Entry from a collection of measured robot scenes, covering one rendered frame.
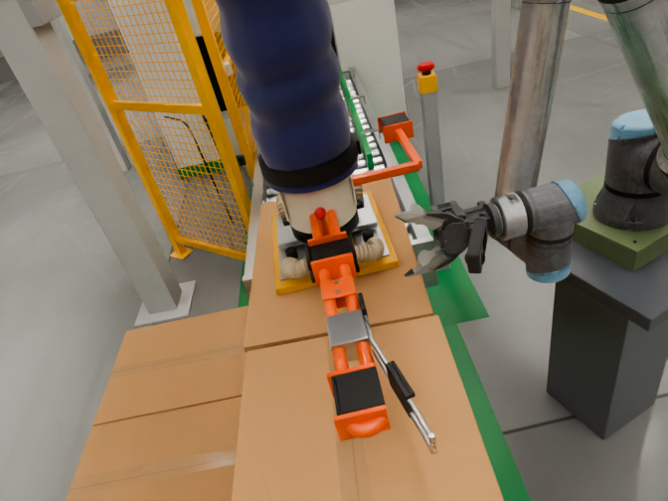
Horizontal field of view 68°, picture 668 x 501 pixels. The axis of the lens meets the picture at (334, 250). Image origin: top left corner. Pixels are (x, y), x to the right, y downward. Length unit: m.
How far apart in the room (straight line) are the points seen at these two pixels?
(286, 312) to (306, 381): 0.20
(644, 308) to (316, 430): 0.83
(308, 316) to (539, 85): 0.65
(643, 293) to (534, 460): 0.78
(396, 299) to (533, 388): 1.14
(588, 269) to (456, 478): 0.80
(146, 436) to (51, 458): 1.01
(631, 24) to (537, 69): 0.17
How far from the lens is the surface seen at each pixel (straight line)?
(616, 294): 1.39
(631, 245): 1.45
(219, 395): 1.56
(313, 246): 1.02
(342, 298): 0.92
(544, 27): 1.07
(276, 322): 1.09
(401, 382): 0.73
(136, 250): 2.66
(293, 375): 0.98
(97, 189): 2.53
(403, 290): 1.09
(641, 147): 1.40
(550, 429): 2.02
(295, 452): 0.88
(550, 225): 1.05
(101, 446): 1.64
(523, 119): 1.10
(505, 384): 2.12
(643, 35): 1.03
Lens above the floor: 1.66
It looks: 35 degrees down
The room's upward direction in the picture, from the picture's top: 14 degrees counter-clockwise
